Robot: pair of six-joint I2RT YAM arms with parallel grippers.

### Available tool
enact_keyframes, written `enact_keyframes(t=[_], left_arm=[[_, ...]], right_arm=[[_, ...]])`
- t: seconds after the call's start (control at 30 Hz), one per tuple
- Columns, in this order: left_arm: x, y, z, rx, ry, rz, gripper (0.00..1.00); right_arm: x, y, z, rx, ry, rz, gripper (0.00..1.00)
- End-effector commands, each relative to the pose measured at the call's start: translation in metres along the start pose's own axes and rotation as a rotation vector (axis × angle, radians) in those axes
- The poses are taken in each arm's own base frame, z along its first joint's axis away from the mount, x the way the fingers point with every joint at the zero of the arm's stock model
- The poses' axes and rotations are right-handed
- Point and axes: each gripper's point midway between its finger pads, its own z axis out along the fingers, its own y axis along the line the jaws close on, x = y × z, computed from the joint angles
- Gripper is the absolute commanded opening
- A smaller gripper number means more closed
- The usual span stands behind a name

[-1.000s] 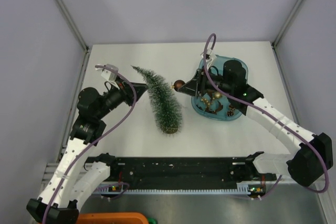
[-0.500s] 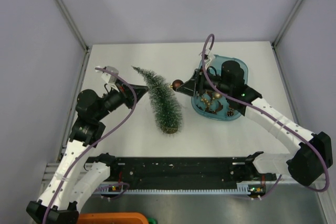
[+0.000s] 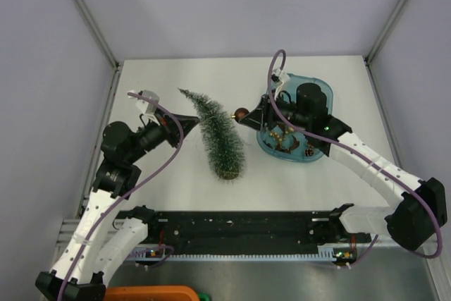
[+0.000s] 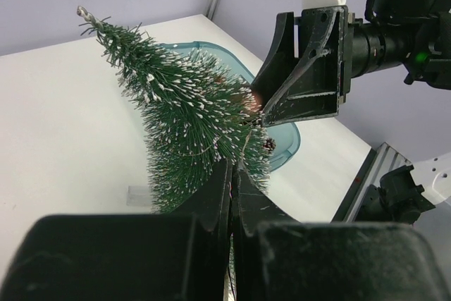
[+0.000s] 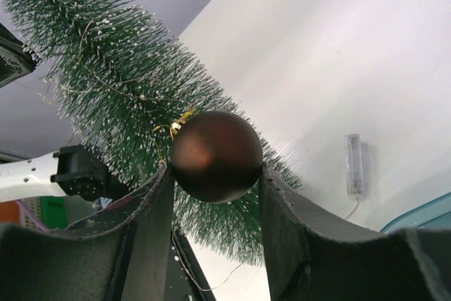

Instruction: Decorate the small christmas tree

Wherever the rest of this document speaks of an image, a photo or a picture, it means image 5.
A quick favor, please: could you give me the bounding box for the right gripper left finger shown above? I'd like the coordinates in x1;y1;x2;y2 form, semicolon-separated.
1;167;174;300

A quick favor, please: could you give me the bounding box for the small green christmas tree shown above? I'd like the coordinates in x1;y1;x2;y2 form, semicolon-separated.
0;0;304;267

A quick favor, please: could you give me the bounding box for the clear battery box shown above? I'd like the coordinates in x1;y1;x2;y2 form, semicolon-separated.
345;134;364;199

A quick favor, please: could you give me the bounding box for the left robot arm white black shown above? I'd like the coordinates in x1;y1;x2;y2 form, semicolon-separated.
1;25;129;202

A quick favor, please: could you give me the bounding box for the teal plastic tray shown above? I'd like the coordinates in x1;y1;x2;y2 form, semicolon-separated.
381;193;450;233

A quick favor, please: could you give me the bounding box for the dark red ball ornament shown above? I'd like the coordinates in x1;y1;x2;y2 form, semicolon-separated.
170;111;263;204

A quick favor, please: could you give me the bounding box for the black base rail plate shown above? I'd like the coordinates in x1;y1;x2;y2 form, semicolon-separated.
171;229;216;300

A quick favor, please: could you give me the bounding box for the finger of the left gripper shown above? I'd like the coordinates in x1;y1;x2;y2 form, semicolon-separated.
0;25;38;87

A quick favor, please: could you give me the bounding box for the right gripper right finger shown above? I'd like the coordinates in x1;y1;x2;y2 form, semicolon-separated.
259;166;450;300

